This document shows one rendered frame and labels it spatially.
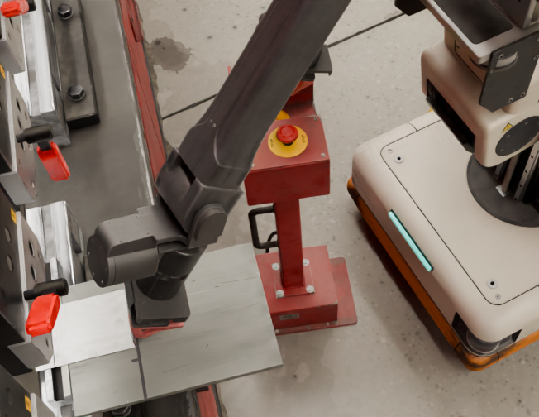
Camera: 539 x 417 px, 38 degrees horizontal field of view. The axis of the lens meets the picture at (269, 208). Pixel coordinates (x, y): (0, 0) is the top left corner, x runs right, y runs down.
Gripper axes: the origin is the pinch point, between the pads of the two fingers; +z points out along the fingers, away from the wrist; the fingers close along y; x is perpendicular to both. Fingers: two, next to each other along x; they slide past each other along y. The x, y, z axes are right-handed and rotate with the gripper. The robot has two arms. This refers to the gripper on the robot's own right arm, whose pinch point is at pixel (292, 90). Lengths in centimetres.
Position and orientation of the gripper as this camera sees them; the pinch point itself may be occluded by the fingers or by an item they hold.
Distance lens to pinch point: 146.9
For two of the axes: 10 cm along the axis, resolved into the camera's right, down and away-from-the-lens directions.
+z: -1.8, 5.2, 8.3
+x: 1.4, 8.5, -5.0
